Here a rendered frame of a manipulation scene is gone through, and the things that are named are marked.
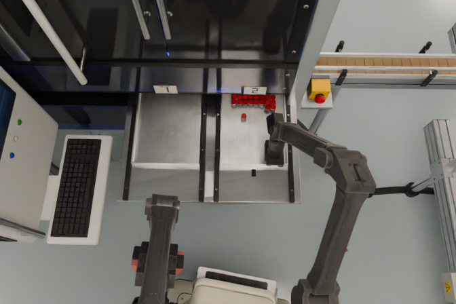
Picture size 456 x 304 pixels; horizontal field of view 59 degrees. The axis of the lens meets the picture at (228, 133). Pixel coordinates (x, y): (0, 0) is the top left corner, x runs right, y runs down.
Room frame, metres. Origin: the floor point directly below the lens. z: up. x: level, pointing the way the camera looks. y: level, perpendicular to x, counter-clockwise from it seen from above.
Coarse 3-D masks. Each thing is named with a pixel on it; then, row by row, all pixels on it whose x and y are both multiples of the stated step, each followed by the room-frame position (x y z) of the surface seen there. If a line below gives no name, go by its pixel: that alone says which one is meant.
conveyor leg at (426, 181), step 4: (452, 160) 0.58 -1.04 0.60; (448, 164) 0.57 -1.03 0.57; (452, 164) 0.56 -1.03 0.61; (448, 168) 0.55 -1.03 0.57; (452, 168) 0.54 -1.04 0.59; (452, 172) 0.53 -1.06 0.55; (428, 176) 0.56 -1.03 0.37; (420, 180) 0.57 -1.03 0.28; (424, 180) 0.56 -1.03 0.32; (428, 180) 0.55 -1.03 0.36; (416, 184) 0.56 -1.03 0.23; (420, 184) 0.55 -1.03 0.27; (424, 184) 0.54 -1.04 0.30; (428, 184) 0.54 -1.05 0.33; (412, 188) 0.55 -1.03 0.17; (416, 188) 0.54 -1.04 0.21; (420, 188) 0.54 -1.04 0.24; (424, 188) 0.54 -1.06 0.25; (416, 192) 0.53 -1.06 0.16
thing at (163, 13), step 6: (156, 0) 0.67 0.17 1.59; (162, 0) 0.67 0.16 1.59; (162, 6) 0.67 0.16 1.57; (162, 12) 0.67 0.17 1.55; (168, 12) 0.73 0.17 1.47; (162, 18) 0.67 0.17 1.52; (168, 18) 0.71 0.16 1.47; (162, 24) 0.67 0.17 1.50; (168, 24) 0.67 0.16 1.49; (168, 30) 0.67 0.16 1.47; (168, 36) 0.67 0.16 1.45
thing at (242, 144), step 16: (224, 96) 0.77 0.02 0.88; (224, 112) 0.69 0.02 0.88; (240, 112) 0.69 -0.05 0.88; (256, 112) 0.69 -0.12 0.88; (224, 128) 0.62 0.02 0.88; (240, 128) 0.62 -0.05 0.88; (256, 128) 0.62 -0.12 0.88; (224, 144) 0.56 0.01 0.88; (240, 144) 0.56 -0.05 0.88; (256, 144) 0.56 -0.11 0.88; (224, 160) 0.49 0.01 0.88; (240, 160) 0.49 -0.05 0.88; (256, 160) 0.49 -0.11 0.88
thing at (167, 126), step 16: (144, 96) 0.77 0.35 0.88; (160, 96) 0.77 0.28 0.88; (176, 96) 0.77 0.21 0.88; (192, 96) 0.77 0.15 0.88; (144, 112) 0.69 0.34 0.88; (160, 112) 0.69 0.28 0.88; (176, 112) 0.69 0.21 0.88; (192, 112) 0.69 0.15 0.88; (144, 128) 0.62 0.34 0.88; (160, 128) 0.62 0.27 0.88; (176, 128) 0.62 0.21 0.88; (192, 128) 0.62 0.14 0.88; (144, 144) 0.56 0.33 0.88; (160, 144) 0.56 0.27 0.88; (176, 144) 0.56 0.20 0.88; (192, 144) 0.56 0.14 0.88; (144, 160) 0.49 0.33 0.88; (160, 160) 0.49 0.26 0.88; (176, 160) 0.49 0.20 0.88; (192, 160) 0.49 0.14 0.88
